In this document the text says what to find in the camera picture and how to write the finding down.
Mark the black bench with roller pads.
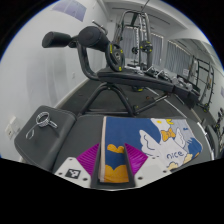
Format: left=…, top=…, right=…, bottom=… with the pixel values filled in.
left=41, top=25, right=201, bottom=118

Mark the grey window curtain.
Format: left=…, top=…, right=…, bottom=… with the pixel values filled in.
left=165, top=39, right=193, bottom=76
left=119, top=28, right=163, bottom=68

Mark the pale purple wall poster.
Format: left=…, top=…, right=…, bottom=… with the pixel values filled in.
left=51, top=0, right=87, bottom=23

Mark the blue yellow cartoon print towel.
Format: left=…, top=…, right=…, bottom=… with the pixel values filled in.
left=99, top=115, right=204, bottom=184

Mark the grey power rack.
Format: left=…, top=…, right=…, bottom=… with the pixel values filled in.
left=114, top=9, right=154, bottom=71

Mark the white wall outlet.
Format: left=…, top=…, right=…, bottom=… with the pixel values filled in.
left=4, top=115, right=21, bottom=139

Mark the black yellow weight plate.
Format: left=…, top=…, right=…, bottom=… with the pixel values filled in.
left=106, top=42, right=126, bottom=73
left=139, top=39, right=154, bottom=53

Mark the dark squat rack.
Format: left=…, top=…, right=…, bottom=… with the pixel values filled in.
left=189, top=56, right=216, bottom=113

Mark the black padded flat bench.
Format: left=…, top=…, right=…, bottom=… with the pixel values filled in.
left=13, top=104, right=214, bottom=174

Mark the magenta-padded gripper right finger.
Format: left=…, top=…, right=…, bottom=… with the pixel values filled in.
left=124, top=143, right=171, bottom=188

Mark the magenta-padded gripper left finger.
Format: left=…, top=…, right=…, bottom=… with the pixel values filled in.
left=54, top=143, right=103, bottom=188

